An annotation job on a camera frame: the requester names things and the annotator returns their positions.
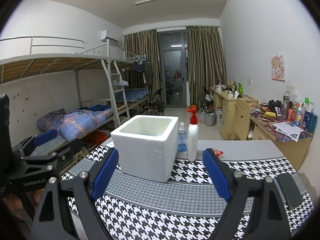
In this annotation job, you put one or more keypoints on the black smartphone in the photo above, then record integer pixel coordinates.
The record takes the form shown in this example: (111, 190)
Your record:
(290, 191)

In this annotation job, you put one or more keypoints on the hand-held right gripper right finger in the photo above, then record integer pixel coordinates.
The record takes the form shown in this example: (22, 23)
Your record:
(216, 177)

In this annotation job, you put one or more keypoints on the plain wooden desk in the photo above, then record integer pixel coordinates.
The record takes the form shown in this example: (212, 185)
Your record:
(225, 115)

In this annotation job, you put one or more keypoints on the brown curtain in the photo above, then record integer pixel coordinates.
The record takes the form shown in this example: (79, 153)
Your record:
(205, 65)
(142, 65)

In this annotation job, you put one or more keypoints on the pink cartoon wall poster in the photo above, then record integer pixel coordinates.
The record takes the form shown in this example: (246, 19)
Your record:
(278, 67)

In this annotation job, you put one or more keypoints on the red snack packet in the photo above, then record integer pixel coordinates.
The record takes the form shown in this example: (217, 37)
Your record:
(218, 153)

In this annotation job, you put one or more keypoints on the yellow pouch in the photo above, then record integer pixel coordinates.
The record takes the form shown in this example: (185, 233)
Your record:
(270, 113)

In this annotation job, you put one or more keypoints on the orange container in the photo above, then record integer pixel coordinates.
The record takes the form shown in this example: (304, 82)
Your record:
(193, 107)

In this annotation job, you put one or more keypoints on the white foam box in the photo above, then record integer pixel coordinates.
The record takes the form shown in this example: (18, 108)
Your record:
(142, 155)

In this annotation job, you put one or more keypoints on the glass balcony door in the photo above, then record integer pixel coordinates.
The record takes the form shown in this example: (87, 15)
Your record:
(173, 70)

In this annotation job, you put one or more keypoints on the white air conditioner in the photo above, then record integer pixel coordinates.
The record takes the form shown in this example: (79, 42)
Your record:
(110, 35)

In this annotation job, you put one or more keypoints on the group of toiletry bottles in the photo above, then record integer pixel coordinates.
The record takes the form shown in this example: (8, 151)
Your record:
(302, 115)

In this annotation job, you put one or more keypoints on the green bottle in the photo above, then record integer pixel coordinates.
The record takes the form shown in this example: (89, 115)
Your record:
(239, 90)

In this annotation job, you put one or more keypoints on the ceiling tube light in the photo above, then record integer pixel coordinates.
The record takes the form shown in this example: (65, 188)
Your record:
(158, 0)

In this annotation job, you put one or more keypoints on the clear blue spray bottle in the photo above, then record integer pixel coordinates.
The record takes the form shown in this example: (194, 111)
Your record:
(182, 140)

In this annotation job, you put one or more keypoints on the white wall socket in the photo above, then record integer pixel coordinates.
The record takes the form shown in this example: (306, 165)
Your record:
(290, 89)

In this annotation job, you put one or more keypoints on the black bag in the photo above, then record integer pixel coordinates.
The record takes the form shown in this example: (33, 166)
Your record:
(275, 105)

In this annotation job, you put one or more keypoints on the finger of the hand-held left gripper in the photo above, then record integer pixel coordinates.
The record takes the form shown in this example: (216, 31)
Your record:
(46, 136)
(67, 150)

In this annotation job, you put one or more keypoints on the printed paper sheets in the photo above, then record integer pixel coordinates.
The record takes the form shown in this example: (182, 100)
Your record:
(287, 130)

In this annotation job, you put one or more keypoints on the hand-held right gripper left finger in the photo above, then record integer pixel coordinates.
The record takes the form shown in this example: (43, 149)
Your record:
(105, 175)

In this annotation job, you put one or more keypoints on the blue checked blanket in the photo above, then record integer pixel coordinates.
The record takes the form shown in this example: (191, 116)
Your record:
(77, 122)

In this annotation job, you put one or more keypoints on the white metal bunk bed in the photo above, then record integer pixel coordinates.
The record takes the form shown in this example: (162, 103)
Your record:
(135, 95)
(50, 62)

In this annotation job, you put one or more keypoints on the blue face mask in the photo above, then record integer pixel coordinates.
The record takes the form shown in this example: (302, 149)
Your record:
(155, 135)

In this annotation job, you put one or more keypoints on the white pump bottle red pump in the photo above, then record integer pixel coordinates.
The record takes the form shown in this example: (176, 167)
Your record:
(193, 142)

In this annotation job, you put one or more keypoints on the white paper card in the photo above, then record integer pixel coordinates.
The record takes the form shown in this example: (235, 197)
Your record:
(110, 144)

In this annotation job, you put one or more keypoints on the wooden chair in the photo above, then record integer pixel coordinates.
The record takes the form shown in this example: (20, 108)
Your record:
(241, 120)

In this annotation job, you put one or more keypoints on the hanging dark clothes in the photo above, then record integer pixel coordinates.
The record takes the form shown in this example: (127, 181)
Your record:
(141, 70)

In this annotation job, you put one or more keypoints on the person's left hand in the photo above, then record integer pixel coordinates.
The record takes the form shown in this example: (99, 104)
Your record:
(11, 205)

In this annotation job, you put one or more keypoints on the wooden desk with printed cover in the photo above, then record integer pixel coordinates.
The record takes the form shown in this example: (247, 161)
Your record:
(282, 145)

